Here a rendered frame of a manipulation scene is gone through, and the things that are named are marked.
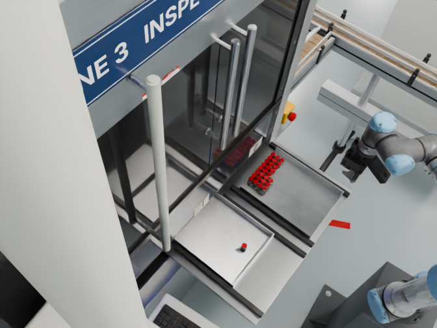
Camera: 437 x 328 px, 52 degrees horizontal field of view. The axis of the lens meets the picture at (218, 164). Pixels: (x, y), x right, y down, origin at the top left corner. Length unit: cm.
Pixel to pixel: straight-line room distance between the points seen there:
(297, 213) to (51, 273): 161
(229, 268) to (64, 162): 153
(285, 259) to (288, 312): 90
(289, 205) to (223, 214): 28
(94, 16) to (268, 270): 125
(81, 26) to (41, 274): 46
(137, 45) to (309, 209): 124
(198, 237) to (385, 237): 152
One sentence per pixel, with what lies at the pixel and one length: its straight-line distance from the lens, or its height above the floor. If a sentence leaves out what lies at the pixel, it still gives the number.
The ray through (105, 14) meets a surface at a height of 204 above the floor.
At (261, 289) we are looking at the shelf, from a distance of 170.
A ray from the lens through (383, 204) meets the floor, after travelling 307.
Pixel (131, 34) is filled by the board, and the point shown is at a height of 198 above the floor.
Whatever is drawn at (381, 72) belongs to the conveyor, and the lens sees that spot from 247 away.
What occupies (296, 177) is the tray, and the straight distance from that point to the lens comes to 193.
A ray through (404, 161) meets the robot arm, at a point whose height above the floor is 143.
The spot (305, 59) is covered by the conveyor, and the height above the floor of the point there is 96.
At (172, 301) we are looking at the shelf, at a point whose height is 80.
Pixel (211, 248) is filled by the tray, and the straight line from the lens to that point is 173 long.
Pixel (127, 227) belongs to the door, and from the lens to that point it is 125.
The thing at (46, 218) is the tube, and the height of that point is 230.
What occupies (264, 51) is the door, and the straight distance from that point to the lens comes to 135.
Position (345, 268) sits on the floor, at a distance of 280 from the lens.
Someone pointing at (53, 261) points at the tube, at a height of 225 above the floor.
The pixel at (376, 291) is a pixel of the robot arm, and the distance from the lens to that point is 169.
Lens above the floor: 249
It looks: 57 degrees down
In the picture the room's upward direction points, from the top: 7 degrees clockwise
